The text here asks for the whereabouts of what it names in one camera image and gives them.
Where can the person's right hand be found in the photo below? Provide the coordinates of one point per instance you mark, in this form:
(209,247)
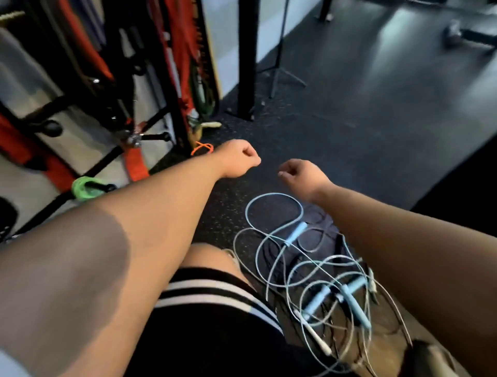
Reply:
(306,180)

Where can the person's left hand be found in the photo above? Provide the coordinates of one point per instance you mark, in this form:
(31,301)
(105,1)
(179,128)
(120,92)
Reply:
(233,159)

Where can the person's right fingers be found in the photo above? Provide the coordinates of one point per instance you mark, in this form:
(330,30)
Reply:
(289,171)

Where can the person's left fingers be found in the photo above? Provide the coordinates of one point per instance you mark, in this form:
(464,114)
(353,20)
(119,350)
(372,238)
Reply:
(250,157)

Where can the person's left forearm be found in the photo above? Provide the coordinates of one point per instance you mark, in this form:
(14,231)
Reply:
(116,248)

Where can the person's right forearm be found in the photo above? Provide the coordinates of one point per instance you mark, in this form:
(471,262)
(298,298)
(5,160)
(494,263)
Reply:
(419,264)

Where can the dark green resistance band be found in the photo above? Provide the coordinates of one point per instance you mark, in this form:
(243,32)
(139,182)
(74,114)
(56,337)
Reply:
(204,97)

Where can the black tripod stand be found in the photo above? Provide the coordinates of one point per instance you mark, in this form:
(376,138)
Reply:
(280,58)

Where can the person's left leg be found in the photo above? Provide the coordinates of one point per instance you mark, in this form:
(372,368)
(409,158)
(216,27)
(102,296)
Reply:
(209,258)

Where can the person's leg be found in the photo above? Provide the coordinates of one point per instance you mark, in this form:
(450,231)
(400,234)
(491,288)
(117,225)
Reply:
(384,345)
(209,258)

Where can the red resistance band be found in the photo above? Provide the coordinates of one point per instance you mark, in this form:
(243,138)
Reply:
(179,46)

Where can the black metal storage rack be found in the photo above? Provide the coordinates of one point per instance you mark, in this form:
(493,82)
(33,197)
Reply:
(116,89)

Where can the light green resistance band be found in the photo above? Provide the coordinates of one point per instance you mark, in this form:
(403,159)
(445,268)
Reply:
(87,188)

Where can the black shorts with white stripes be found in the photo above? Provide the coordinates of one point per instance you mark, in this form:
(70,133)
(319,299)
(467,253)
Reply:
(209,326)

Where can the black padded bench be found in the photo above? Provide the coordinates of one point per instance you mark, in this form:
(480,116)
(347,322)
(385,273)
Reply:
(466,194)

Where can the person's right leg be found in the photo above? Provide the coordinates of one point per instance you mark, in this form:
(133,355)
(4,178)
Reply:
(384,345)

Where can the orange resistance band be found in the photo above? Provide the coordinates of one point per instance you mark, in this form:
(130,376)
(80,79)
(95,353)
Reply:
(83,42)

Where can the grey dumbbell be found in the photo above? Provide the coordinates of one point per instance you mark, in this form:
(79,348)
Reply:
(454,33)

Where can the grey shoe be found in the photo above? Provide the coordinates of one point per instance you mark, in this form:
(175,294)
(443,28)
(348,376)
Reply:
(427,361)

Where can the black steel post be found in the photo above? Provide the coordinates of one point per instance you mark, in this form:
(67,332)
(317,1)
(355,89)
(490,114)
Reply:
(247,58)

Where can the thin black post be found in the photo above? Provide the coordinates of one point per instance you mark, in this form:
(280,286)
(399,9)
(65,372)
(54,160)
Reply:
(325,9)

